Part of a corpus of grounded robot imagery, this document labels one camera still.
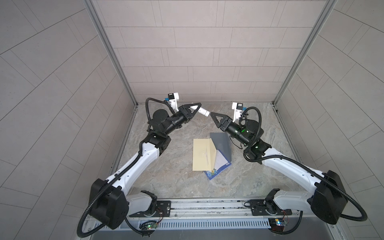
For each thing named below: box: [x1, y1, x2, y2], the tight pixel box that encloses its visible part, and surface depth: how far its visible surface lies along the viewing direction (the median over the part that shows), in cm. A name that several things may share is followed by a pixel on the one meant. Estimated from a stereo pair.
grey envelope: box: [210, 132, 232, 162], surface depth 93 cm
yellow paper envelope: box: [192, 138, 217, 171], surface depth 91 cm
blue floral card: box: [204, 161, 232, 180], surface depth 84 cm
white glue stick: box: [190, 105, 211, 117], surface depth 65 cm
